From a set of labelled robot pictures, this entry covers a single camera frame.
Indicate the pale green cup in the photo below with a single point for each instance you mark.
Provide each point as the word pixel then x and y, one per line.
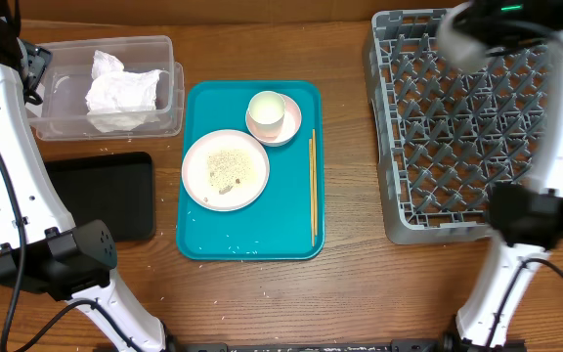
pixel 266 111

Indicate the white napkin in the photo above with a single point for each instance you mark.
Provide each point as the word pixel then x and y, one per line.
pixel 120 100

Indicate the grey bowl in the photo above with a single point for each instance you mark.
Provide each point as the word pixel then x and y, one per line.
pixel 460 50

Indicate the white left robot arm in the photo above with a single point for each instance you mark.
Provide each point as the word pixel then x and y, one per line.
pixel 42 249

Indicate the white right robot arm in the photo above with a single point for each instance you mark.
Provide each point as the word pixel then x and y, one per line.
pixel 526 220

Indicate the grey dishwasher rack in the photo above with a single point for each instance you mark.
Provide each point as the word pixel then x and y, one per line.
pixel 446 138

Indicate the clear plastic waste bin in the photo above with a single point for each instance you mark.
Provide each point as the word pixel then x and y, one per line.
pixel 67 80

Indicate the left wooden chopstick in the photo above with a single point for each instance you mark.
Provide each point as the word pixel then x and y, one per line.
pixel 311 195

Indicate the wooden chopstick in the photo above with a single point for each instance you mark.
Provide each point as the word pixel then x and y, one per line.
pixel 314 185
pixel 311 195

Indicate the teal serving tray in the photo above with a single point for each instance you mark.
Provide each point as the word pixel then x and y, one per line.
pixel 278 225

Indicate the small pink saucer plate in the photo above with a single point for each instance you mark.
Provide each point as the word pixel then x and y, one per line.
pixel 290 124

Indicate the right wooden chopstick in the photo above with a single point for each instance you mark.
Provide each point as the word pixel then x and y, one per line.
pixel 314 185

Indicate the large pink dirty plate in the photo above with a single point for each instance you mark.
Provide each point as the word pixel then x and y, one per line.
pixel 225 170

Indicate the black tray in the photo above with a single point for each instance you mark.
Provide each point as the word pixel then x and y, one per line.
pixel 117 189

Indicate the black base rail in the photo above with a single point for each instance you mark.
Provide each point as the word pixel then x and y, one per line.
pixel 395 345

